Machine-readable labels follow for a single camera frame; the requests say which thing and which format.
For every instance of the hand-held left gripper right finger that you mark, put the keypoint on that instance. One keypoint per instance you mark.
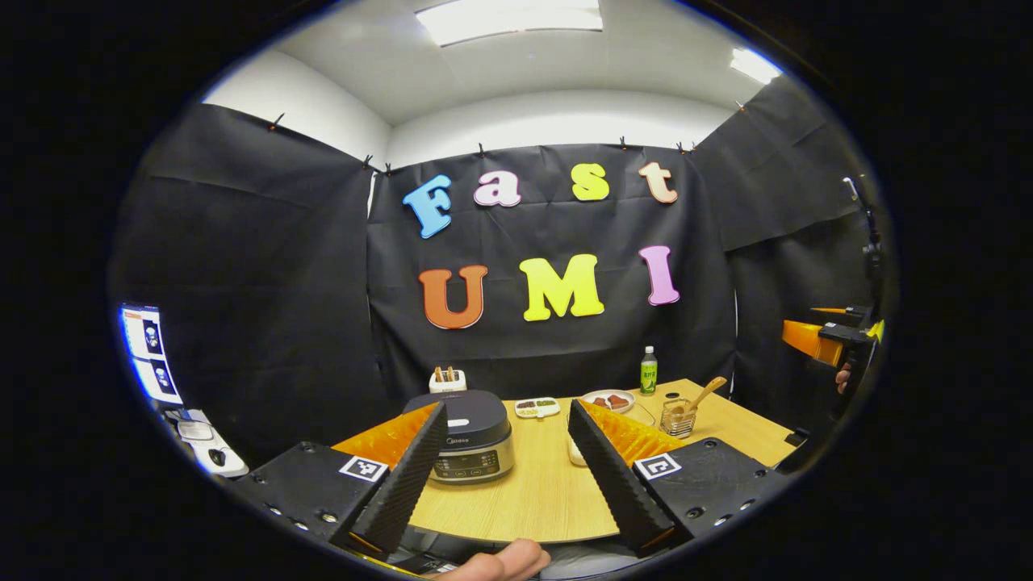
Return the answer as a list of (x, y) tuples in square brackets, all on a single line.
[(617, 484)]

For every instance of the person's grey trousers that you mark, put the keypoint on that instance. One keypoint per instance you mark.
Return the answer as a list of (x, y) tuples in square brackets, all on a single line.
[(589, 557)]

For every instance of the dark grey rice cooker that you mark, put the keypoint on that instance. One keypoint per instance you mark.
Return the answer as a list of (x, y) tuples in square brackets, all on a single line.
[(476, 440)]

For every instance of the white divided grain dish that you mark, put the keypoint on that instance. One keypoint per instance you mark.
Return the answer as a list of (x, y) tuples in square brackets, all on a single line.
[(537, 407)]

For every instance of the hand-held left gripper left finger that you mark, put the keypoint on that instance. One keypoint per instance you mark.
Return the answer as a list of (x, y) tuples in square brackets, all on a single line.
[(403, 484)]

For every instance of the black computer mouse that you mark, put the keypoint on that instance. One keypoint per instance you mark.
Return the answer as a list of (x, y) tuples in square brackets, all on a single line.
[(218, 457)]

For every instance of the computer monitor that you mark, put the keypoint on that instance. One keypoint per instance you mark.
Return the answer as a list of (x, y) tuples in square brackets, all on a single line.
[(153, 355)]

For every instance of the black backdrop cloth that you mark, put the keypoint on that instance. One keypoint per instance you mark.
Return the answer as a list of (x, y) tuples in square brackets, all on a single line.
[(274, 282)]

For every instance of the green drink bottle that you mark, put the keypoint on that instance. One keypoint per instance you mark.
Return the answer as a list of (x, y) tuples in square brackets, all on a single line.
[(649, 375)]

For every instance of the large ceiling light panel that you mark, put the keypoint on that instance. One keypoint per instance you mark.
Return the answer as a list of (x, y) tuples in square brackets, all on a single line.
[(508, 20)]

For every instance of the white toaster with bread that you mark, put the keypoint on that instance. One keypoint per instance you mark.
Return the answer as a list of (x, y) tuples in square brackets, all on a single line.
[(448, 382)]

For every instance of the white flat desk device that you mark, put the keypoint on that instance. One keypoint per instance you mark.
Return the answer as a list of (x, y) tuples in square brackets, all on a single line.
[(195, 430)]

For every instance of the wooden spoon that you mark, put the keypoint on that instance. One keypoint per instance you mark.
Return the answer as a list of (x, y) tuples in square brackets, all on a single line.
[(702, 394)]

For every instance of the small ceiling light panel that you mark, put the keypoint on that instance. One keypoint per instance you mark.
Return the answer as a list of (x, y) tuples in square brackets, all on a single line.
[(757, 64)]

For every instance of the black table clamp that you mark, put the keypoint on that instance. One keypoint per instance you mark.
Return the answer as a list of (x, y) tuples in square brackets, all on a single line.
[(795, 437)]

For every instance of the white rice container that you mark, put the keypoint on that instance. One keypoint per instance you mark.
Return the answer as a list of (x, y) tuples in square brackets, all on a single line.
[(575, 452)]

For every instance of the white side desk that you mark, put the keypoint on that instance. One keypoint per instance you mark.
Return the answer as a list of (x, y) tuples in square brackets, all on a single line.
[(234, 464)]

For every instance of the white round plate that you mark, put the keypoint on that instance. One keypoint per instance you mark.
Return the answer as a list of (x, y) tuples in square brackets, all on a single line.
[(589, 406)]

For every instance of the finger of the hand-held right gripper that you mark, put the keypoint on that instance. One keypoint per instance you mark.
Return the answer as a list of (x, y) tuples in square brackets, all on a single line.
[(839, 311), (811, 340)]

